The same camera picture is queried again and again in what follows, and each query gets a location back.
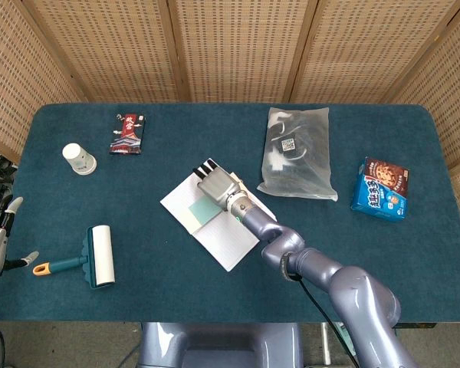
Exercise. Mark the clear bag with black item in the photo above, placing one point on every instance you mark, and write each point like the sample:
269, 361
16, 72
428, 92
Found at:
295, 161

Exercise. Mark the teal and cream tasselled bookmark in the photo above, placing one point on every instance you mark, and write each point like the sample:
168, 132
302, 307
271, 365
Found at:
205, 211

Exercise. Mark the blue cookie box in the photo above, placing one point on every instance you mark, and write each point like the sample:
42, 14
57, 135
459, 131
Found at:
379, 191

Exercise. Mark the white table leg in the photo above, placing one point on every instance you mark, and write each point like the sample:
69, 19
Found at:
326, 345

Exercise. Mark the white paper cup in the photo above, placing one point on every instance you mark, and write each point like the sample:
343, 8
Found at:
78, 159

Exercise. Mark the teal table cover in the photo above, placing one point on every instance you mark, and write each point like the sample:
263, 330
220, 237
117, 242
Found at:
138, 299

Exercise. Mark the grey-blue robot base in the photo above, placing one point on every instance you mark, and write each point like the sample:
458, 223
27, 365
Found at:
222, 345

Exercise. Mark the red and black packet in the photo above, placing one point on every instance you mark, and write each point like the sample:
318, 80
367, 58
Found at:
127, 134

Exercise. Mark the pale teal device box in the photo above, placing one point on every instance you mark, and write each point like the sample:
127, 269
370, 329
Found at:
344, 335

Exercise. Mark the woven folding screen panel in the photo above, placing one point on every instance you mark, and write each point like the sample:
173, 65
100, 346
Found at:
15, 76
241, 50
364, 50
115, 50
452, 96

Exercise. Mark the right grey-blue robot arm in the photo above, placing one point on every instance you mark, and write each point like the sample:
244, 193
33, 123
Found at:
352, 291

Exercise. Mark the open white lined notebook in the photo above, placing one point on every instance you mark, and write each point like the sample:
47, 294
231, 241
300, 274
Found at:
222, 245

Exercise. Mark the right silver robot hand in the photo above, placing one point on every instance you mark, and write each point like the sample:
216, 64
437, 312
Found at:
216, 186

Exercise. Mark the teal lint roller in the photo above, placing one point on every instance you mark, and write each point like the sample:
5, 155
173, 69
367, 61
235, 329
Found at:
101, 253

